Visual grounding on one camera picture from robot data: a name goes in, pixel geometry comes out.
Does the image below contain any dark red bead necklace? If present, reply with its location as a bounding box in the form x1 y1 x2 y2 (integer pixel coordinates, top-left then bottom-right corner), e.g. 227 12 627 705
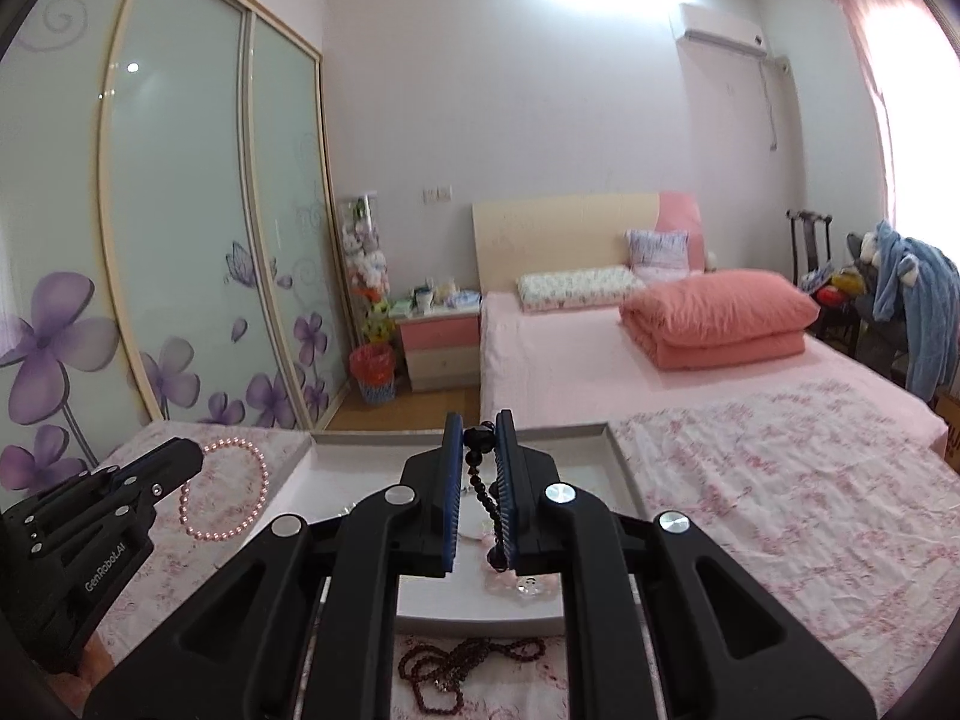
397 635 548 710

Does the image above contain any white air conditioner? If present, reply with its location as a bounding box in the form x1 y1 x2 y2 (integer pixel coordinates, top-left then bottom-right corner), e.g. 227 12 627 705
678 3 770 59

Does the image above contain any flat white patterned pillow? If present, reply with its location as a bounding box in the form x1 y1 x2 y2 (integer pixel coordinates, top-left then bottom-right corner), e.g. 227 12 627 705
515 265 647 314

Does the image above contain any grey cardboard tray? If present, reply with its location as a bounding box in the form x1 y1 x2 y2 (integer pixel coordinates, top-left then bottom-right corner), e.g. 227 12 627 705
289 424 650 635

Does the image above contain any glass sliding door wardrobe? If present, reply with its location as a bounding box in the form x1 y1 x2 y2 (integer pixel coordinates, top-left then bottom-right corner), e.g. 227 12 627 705
0 0 355 482

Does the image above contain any pink and beige nightstand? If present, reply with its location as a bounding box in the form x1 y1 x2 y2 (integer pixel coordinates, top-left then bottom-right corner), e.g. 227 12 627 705
394 307 483 393

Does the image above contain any air conditioner cable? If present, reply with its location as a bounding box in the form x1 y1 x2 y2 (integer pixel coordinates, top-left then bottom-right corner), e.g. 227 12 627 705
763 56 782 152

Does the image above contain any cardboard box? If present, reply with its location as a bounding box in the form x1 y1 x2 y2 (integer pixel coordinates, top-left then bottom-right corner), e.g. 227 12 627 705
933 388 960 467

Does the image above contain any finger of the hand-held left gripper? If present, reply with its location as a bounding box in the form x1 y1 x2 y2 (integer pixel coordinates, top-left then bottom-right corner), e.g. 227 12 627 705
96 436 206 501

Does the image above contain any small lilac patterned pillow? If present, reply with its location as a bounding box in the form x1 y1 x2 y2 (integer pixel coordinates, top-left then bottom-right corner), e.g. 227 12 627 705
625 228 692 272

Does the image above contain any dark wooden chair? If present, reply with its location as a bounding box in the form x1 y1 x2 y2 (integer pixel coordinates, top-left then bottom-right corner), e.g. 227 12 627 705
785 209 865 351

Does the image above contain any black bead bracelet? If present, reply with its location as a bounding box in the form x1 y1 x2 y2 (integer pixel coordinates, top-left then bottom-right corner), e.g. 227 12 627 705
463 424 512 572

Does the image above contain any pink chunky bead bracelet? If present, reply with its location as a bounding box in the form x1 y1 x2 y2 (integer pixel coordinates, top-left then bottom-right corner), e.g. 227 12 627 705
478 532 565 602

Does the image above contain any bed with pink sheet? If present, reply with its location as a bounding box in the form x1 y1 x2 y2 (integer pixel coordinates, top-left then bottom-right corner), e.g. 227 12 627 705
478 291 950 452

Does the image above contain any beige and pink headboard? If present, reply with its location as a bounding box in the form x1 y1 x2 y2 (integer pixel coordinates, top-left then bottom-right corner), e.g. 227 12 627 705
470 190 707 295

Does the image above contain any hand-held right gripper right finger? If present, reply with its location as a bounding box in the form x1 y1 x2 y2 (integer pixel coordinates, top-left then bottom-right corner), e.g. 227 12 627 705
495 409 880 720

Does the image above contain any pink pearl bracelet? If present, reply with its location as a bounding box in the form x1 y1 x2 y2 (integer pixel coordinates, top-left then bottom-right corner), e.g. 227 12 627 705
178 435 270 542

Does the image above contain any blue fleece robe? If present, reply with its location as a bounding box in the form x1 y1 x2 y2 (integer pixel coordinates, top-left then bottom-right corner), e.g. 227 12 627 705
868 219 960 400

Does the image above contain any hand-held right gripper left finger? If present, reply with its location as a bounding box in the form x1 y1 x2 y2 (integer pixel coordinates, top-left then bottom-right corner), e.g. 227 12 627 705
81 411 464 720

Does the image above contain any folded orange quilt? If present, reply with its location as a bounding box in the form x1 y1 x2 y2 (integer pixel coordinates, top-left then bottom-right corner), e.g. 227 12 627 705
619 268 821 371

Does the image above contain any clear column of plush toys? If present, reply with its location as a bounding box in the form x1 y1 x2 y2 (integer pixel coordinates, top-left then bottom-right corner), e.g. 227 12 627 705
340 195 397 347

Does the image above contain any red trash basket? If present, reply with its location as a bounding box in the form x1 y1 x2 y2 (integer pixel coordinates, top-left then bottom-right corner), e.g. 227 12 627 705
349 344 397 405

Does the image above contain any pink floral bedsheet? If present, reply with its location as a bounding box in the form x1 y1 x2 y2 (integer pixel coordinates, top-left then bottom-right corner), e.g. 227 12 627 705
75 379 955 720

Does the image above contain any pink curtain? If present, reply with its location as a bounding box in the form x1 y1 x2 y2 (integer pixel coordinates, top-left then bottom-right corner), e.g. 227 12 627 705
820 0 960 242

